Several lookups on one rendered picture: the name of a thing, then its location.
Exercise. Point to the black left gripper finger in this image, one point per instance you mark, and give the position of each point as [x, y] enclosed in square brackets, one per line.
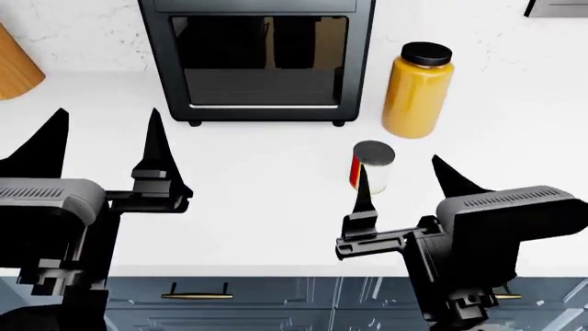
[41, 155]
[158, 172]

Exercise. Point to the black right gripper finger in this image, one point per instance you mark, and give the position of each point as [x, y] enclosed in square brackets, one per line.
[363, 217]
[455, 184]

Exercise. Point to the silver can with red label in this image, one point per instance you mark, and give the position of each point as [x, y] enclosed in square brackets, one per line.
[379, 165]

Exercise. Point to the blue-grey drawer front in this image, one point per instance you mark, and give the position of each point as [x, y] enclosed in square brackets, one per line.
[376, 291]
[275, 291]

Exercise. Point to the round wooden block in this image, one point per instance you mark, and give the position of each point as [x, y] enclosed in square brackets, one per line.
[14, 69]

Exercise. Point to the blue-grey cabinet door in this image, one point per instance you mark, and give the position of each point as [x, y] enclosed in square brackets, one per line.
[381, 320]
[220, 320]

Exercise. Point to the yellow jar with black lid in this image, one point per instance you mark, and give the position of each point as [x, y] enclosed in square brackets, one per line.
[413, 100]

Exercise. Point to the black toaster oven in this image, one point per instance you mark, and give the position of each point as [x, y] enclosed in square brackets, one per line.
[257, 62]

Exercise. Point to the silver appliance with black base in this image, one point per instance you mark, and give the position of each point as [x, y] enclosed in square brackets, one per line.
[558, 8]

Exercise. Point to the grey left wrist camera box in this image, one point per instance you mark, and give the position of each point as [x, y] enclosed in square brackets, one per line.
[50, 194]

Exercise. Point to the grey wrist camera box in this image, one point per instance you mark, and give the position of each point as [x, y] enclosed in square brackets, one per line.
[50, 194]
[514, 213]

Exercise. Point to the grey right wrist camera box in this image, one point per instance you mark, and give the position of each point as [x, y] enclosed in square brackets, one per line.
[514, 213]

